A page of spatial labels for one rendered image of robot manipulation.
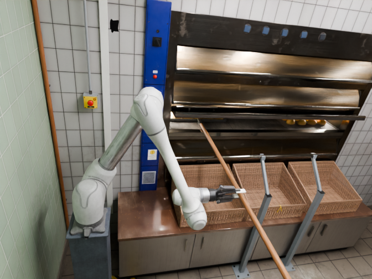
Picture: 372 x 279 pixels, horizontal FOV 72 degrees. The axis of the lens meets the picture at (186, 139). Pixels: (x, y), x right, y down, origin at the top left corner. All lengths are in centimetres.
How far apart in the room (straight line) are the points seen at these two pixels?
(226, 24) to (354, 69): 128
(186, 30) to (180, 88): 42
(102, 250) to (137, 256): 64
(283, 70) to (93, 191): 170
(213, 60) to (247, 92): 42
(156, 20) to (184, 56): 31
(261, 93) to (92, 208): 159
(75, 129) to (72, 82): 38
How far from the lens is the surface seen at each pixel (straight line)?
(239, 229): 233
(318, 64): 251
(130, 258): 231
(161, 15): 187
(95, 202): 148
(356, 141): 326
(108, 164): 155
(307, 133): 278
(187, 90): 206
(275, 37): 221
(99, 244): 166
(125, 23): 189
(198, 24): 196
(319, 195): 239
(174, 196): 148
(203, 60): 202
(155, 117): 120
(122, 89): 200
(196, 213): 134
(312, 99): 261
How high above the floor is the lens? 221
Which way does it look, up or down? 29 degrees down
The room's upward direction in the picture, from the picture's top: 8 degrees clockwise
